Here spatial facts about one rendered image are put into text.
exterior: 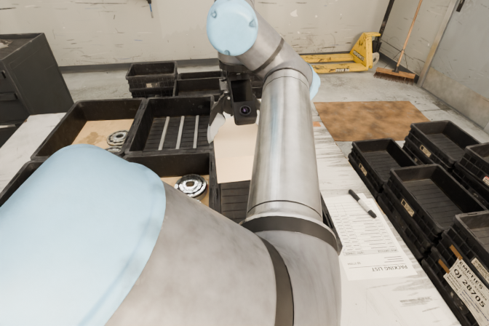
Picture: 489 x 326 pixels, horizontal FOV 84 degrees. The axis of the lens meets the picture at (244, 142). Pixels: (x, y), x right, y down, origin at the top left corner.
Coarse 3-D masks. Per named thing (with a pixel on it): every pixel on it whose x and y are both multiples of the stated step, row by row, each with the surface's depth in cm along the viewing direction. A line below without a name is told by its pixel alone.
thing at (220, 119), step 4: (216, 116) 61; (220, 116) 62; (224, 116) 63; (216, 120) 62; (220, 120) 62; (224, 120) 62; (208, 124) 64; (212, 124) 62; (216, 124) 63; (220, 124) 63; (208, 128) 63; (212, 128) 63; (216, 128) 63; (208, 132) 64; (212, 132) 64; (216, 132) 64; (208, 136) 65; (212, 136) 64; (208, 140) 66; (212, 140) 65
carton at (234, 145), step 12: (228, 120) 71; (228, 132) 67; (240, 132) 67; (252, 132) 67; (216, 144) 63; (228, 144) 63; (240, 144) 63; (252, 144) 63; (216, 156) 59; (228, 156) 59; (240, 156) 60; (252, 156) 60; (216, 168) 61; (228, 168) 61; (240, 168) 62; (252, 168) 62; (228, 180) 63
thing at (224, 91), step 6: (222, 66) 55; (228, 66) 54; (234, 66) 54; (240, 66) 54; (228, 72) 57; (234, 72) 57; (240, 72) 57; (222, 84) 62; (222, 90) 59; (228, 90) 59; (222, 96) 59; (228, 96) 58; (228, 102) 59; (222, 108) 60; (228, 108) 60
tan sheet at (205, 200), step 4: (204, 176) 96; (208, 176) 96; (164, 180) 94; (168, 180) 94; (172, 180) 94; (176, 180) 94; (208, 180) 94; (172, 184) 93; (208, 184) 93; (208, 188) 91; (208, 192) 90; (204, 196) 88; (208, 196) 88; (200, 200) 87; (204, 200) 87; (208, 200) 87; (204, 204) 86; (208, 204) 86
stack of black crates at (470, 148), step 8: (480, 144) 147; (488, 144) 148; (472, 152) 142; (480, 152) 151; (488, 152) 153; (464, 160) 148; (472, 160) 144; (480, 160) 139; (488, 160) 153; (456, 168) 155; (464, 168) 148; (472, 168) 144; (480, 168) 140; (488, 168) 135; (456, 176) 155; (464, 176) 150; (472, 176) 145; (480, 176) 141; (488, 176) 136; (464, 184) 151; (472, 184) 146; (480, 184) 140; (488, 184) 137; (472, 192) 146; (480, 192) 142; (488, 192) 137; (480, 200) 142; (488, 200) 138; (488, 208) 138
